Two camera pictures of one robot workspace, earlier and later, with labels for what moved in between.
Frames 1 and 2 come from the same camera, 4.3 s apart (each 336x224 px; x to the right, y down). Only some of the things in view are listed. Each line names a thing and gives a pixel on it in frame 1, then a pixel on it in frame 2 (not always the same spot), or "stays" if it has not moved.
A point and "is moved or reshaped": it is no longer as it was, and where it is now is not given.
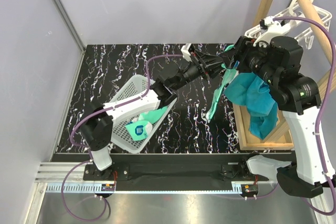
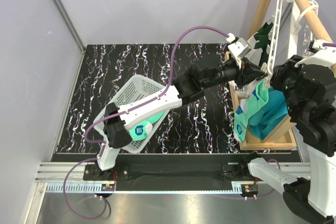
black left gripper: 213,64 → 246,74
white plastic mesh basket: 121,137 stays
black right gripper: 241,52 → 281,69
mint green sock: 229,74 → 256,99
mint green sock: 141,126 stays
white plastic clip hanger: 302,18 is moved or reshaped
